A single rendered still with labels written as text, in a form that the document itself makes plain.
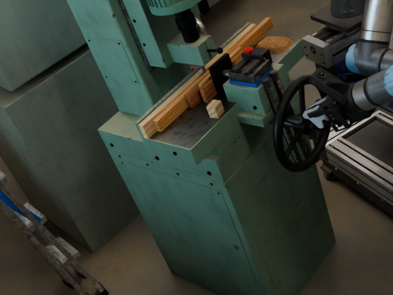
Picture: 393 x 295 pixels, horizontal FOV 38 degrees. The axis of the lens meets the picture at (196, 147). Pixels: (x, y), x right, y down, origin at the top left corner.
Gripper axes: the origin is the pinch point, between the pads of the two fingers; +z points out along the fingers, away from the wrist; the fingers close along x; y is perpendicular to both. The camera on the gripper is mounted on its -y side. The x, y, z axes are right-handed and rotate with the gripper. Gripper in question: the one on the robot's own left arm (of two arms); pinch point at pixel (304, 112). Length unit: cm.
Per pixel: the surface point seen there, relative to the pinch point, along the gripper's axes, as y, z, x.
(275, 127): -1.7, 5.9, -6.5
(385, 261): 78, 47, 25
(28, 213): -24, 105, -47
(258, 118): -4.8, 15.2, -2.2
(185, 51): -32.9, 28.4, 2.3
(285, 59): -10.3, 21.3, 25.8
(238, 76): -17.9, 13.7, 0.8
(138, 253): 26, 136, -15
